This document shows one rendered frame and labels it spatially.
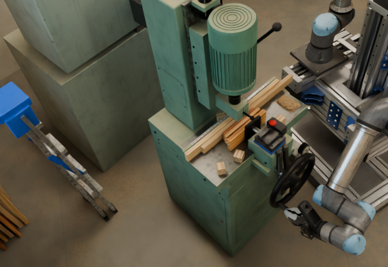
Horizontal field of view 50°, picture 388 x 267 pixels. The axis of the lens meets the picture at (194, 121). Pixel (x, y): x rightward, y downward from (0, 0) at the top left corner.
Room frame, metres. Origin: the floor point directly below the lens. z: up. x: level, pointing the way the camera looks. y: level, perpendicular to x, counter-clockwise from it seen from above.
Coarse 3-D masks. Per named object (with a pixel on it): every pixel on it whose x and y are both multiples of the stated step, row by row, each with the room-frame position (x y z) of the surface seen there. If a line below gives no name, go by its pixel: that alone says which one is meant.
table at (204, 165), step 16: (288, 96) 1.30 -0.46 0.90; (272, 112) 1.22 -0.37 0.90; (288, 112) 1.20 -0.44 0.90; (304, 112) 1.21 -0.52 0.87; (288, 128) 1.14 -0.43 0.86; (224, 144) 1.08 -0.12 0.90; (240, 144) 1.06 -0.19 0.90; (192, 160) 1.02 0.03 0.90; (208, 160) 1.01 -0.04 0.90; (224, 160) 0.99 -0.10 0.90; (256, 160) 0.99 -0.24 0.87; (208, 176) 0.93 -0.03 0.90; (224, 176) 0.91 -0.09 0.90
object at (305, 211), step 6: (300, 204) 0.73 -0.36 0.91; (306, 204) 0.73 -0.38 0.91; (300, 210) 0.71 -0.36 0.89; (306, 210) 0.71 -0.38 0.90; (312, 210) 0.71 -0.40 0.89; (306, 216) 0.69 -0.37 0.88; (312, 216) 0.69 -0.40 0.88; (318, 216) 0.69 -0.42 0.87; (312, 222) 0.67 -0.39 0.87; (318, 222) 0.67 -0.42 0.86
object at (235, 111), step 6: (216, 96) 1.22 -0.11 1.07; (222, 96) 1.21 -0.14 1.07; (216, 102) 1.22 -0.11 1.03; (222, 102) 1.18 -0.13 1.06; (228, 102) 1.17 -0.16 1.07; (240, 102) 1.16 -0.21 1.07; (246, 102) 1.15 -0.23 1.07; (222, 108) 1.18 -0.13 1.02; (228, 108) 1.16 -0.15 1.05; (234, 108) 1.13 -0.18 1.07; (240, 108) 1.13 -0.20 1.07; (246, 108) 1.14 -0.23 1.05; (228, 114) 1.16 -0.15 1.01; (234, 114) 1.13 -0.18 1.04; (240, 114) 1.12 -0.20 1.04
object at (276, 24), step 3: (273, 24) 1.19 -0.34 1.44; (276, 24) 1.18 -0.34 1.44; (279, 24) 1.18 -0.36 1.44; (273, 27) 1.18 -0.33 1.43; (276, 27) 1.17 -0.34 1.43; (279, 27) 1.17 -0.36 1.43; (270, 30) 1.20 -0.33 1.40; (273, 30) 1.18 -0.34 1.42; (276, 30) 1.17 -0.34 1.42; (279, 30) 1.17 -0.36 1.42; (267, 33) 1.21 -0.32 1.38; (270, 33) 1.20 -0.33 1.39; (264, 36) 1.22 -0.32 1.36; (258, 39) 1.25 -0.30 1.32; (261, 39) 1.23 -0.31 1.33; (258, 42) 1.25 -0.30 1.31
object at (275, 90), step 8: (288, 80) 1.37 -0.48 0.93; (272, 88) 1.33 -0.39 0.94; (280, 88) 1.34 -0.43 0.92; (264, 96) 1.29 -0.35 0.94; (272, 96) 1.31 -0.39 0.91; (256, 104) 1.25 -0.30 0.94; (232, 120) 1.17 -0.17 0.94; (224, 128) 1.14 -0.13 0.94; (216, 136) 1.10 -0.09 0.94; (208, 144) 1.06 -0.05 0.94
